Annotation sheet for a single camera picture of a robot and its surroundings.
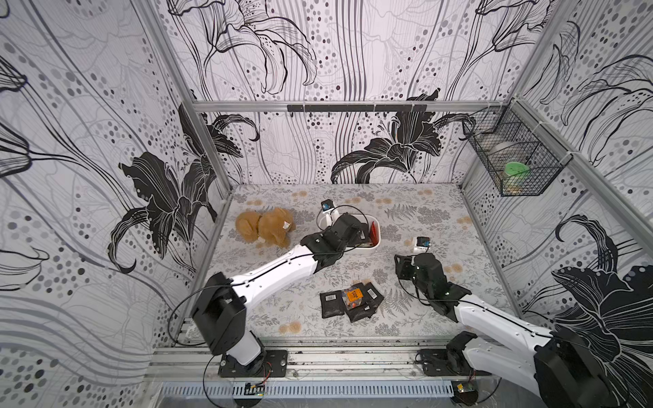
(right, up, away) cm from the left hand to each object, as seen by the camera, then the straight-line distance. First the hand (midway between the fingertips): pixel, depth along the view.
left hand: (351, 230), depth 82 cm
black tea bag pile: (-6, -26, +1) cm, 26 cm away
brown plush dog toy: (-28, 0, +11) cm, 30 cm away
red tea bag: (+10, -3, +14) cm, 17 cm away
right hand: (+18, -9, +4) cm, 20 cm away
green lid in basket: (+52, +20, -3) cm, 56 cm away
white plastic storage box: (+10, +2, +17) cm, 20 cm away
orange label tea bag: (+1, -23, +2) cm, 23 cm away
